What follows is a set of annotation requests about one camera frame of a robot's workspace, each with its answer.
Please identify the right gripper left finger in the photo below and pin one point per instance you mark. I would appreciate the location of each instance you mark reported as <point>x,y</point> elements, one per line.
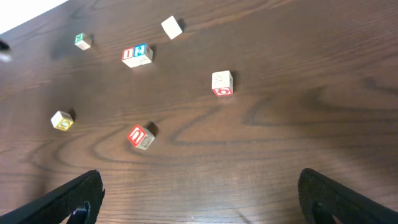
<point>78,201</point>

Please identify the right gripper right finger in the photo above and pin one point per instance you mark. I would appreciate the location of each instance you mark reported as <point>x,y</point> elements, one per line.
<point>323,200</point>

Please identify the red letter I block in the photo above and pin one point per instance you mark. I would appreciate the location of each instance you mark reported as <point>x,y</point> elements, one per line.
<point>128,58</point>

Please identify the blue number 2 block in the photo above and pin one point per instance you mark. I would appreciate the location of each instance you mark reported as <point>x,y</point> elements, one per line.
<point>143,54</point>

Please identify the white yellow-sided K block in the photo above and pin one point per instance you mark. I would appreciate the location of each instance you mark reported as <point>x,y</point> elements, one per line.
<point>62,121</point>

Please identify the red letter U block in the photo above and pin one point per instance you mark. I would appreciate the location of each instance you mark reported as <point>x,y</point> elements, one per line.
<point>140,137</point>

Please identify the white block red bottom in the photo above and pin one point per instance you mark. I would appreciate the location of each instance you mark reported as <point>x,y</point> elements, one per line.
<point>222,83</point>

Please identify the green letter R block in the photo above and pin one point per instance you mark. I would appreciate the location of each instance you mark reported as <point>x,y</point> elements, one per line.
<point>83,41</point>

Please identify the plain white wooden block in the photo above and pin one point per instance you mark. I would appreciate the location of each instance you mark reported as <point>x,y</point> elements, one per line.
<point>171,27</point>

